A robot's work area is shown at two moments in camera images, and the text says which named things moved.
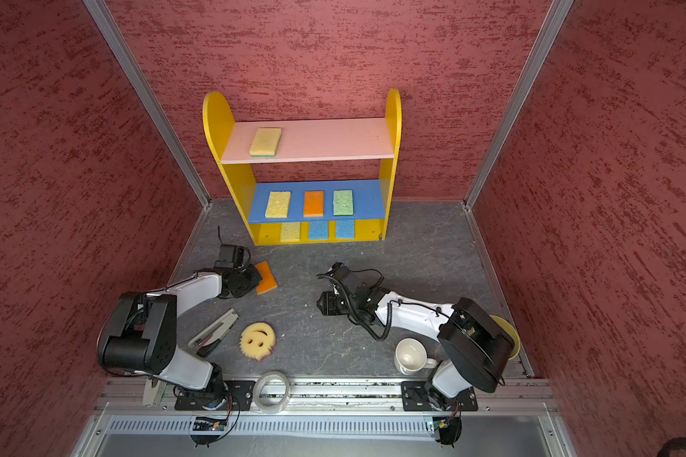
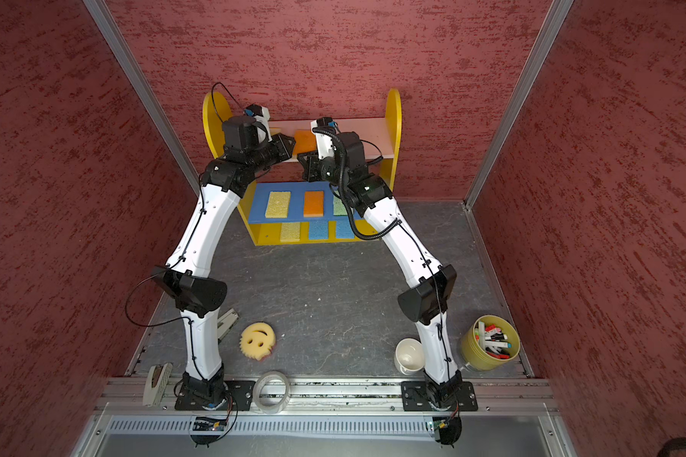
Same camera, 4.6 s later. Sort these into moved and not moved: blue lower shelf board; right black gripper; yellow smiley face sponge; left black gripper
Moved: left black gripper; right black gripper
Not moved: blue lower shelf board; yellow smiley face sponge
